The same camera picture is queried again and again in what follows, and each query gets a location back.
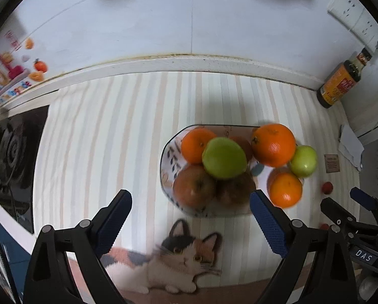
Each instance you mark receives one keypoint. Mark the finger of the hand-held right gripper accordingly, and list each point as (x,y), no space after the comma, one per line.
(363,196)
(334,209)

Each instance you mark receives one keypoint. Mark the dark sauce bottle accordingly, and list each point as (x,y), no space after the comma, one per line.
(337,85)

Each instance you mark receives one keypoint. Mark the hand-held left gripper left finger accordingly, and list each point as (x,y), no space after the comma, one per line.
(113,224)

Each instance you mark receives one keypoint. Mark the white crumpled cloth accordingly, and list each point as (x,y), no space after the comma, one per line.
(350,145)

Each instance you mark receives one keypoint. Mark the small orange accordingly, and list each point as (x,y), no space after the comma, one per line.
(285,190)
(193,145)

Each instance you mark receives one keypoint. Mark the floral oval ceramic plate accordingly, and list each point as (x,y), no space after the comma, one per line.
(173,161)

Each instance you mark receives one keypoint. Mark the blue cabinet front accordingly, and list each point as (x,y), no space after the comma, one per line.
(8,247)

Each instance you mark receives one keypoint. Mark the red cherry tomato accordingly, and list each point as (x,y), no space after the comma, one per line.
(327,187)
(324,226)

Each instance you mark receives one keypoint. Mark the black gas stove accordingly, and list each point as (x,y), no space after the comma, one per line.
(11,152)

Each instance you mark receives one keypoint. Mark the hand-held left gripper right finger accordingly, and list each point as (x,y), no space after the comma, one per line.
(268,224)

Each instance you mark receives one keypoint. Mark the brown round pear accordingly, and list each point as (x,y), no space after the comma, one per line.
(236,190)
(246,148)
(192,186)

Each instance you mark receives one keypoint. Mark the green apple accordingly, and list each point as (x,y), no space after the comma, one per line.
(224,157)
(303,161)

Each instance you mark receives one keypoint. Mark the small brown card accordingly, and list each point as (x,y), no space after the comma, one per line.
(331,163)

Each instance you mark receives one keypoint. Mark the striped cat print table mat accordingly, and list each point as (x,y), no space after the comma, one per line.
(113,133)

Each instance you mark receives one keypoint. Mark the white wall socket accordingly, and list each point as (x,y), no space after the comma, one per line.
(367,27)
(344,8)

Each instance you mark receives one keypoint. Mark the colourful wall sticker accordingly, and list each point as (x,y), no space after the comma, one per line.
(11,69)

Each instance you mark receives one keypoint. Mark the large orange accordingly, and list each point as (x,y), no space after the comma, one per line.
(273,145)

